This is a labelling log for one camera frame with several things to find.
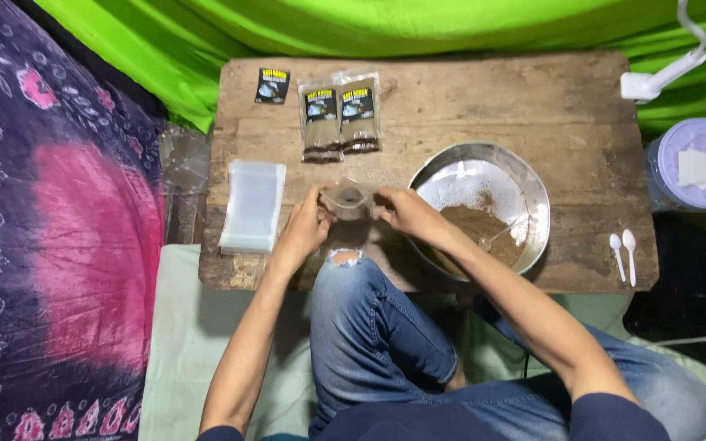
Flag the person's left hand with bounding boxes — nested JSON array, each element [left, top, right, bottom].
[[274, 183, 337, 263]]

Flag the person's right hand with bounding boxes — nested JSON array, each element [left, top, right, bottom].
[[372, 187, 450, 246]]

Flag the clear plastic pouch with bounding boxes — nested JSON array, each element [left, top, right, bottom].
[[319, 178, 381, 223]]

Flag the stack of clear plastic pouches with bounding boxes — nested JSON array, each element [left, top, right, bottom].
[[217, 159, 287, 256]]

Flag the brown powder heap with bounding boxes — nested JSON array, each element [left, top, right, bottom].
[[438, 191, 527, 270]]

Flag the metal spoon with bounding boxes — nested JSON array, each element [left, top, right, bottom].
[[478, 214, 530, 252]]

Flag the filled brown powder packet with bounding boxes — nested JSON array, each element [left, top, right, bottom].
[[336, 69, 382, 154], [297, 78, 345, 164]]

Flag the round metal bowl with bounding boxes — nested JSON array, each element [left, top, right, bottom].
[[406, 141, 551, 283]]

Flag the crumpled clear plastic sheet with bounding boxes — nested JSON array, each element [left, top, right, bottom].
[[158, 122, 213, 246]]

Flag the person's blue ripped jeans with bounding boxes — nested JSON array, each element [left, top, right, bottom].
[[308, 248, 706, 441]]

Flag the black printed label card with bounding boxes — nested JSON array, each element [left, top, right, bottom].
[[254, 67, 291, 105]]

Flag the wooden board table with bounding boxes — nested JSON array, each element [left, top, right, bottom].
[[198, 50, 660, 295]]

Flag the pale green mat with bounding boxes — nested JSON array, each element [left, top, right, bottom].
[[138, 244, 706, 441]]

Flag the green cloth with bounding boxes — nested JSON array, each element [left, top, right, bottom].
[[32, 0, 706, 137]]

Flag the white plastic spoon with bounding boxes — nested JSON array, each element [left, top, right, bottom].
[[621, 228, 637, 288], [609, 233, 627, 283]]

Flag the person's navy shirt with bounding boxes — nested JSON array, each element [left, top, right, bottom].
[[196, 392, 672, 441]]

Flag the purple pink batik cloth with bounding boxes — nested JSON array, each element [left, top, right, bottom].
[[0, 0, 168, 441]]

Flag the plastic jar with lilac lid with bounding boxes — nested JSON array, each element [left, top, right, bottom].
[[645, 118, 706, 215]]

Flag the white paper piece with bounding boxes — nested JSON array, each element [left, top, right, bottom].
[[677, 147, 706, 191]]

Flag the black bag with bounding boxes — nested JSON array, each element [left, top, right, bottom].
[[623, 211, 706, 387]]

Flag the white clip lamp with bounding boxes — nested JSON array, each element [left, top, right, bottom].
[[619, 0, 706, 104]]

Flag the white cable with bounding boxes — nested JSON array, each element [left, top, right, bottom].
[[652, 330, 706, 349]]

